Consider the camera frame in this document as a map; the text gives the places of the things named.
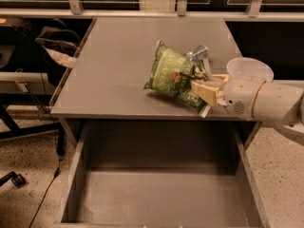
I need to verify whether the dark backpack with cloth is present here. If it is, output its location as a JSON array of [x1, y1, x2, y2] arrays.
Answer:
[[35, 26, 81, 68]]

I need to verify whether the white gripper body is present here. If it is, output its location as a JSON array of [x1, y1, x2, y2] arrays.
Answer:
[[223, 75, 266, 121]]

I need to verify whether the black office chair base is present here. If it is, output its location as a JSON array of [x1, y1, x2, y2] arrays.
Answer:
[[0, 105, 65, 188]]

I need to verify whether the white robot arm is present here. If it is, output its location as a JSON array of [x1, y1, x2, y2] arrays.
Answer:
[[191, 74, 304, 144]]

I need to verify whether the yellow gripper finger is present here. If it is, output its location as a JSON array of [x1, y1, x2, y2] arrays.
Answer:
[[191, 80, 227, 106], [211, 74, 232, 83]]

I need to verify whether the black floor cable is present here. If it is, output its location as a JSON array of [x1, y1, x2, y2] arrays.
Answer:
[[28, 152, 63, 228]]

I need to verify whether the crushed silver soda can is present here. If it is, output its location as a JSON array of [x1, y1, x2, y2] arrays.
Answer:
[[184, 45, 209, 62]]

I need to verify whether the grey counter cabinet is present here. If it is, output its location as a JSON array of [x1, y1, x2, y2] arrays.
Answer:
[[51, 15, 240, 120]]

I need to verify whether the metal window railing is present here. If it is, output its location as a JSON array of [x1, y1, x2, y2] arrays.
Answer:
[[0, 0, 304, 22]]

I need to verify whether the green jalapeno chip bag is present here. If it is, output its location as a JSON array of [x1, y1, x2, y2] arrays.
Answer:
[[143, 41, 210, 117]]

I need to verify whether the open grey drawer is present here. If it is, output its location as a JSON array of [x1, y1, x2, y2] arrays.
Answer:
[[54, 121, 270, 228]]

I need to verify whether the white ceramic bowl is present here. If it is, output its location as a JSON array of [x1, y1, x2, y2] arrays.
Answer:
[[226, 57, 274, 82]]

